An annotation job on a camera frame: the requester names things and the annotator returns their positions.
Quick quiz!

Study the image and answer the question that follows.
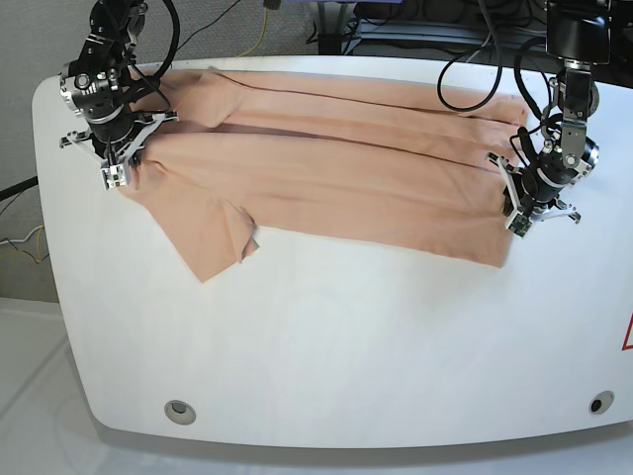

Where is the white cable on floor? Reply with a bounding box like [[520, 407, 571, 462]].
[[0, 225, 45, 247]]

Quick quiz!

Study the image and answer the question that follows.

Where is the right table grommet hole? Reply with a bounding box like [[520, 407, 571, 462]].
[[588, 391, 614, 415]]

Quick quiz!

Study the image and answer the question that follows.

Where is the red triangle sticker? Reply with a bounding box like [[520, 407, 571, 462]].
[[621, 315, 633, 350]]

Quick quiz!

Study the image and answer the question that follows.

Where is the black table leg left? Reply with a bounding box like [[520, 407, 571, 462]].
[[0, 176, 39, 201]]

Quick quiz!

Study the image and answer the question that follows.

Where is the table grommet hole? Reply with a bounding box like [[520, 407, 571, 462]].
[[164, 400, 196, 426], [588, 391, 614, 415]]

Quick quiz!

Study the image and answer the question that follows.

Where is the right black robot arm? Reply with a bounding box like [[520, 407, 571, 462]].
[[59, 0, 180, 167]]

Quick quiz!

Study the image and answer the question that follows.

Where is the yellow cable on floor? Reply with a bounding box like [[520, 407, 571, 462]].
[[236, 0, 271, 59]]

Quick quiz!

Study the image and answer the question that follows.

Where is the peach orange T-shirt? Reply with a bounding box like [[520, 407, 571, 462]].
[[122, 70, 527, 281]]

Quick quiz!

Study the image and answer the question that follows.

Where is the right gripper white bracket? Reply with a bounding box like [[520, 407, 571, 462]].
[[59, 111, 179, 171]]

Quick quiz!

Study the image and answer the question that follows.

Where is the left table grommet hole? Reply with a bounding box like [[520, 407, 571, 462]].
[[164, 400, 196, 426]]

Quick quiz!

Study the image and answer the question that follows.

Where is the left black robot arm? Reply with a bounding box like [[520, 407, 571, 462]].
[[487, 1, 613, 237]]

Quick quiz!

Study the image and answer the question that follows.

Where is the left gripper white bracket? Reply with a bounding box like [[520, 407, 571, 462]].
[[487, 152, 581, 224]]

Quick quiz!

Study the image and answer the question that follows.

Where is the black cable on carpet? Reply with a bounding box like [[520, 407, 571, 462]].
[[166, 0, 248, 64]]

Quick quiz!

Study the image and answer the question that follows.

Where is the black metal equipment frame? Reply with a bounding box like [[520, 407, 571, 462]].
[[308, 1, 632, 88]]

